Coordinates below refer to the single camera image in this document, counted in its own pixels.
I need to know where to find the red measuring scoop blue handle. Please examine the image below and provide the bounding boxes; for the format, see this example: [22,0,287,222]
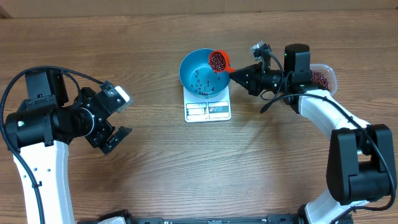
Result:
[208,50,236,73]

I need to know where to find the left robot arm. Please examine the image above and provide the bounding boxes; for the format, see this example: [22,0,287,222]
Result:
[1,66,132,223]

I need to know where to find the blue bowl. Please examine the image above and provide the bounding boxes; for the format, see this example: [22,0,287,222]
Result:
[179,49,230,98]

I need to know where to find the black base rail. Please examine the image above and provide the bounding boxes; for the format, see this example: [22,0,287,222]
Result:
[77,208,354,224]

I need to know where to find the white digital kitchen scale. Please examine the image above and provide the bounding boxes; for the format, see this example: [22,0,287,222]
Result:
[183,88,231,123]

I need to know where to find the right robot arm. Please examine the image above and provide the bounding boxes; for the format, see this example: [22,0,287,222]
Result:
[229,42,397,223]

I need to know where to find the red beans in bowl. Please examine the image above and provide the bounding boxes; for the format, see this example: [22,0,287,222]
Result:
[188,69,220,96]

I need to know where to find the clear plastic container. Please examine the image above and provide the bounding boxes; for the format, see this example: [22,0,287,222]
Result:
[310,63,338,96]

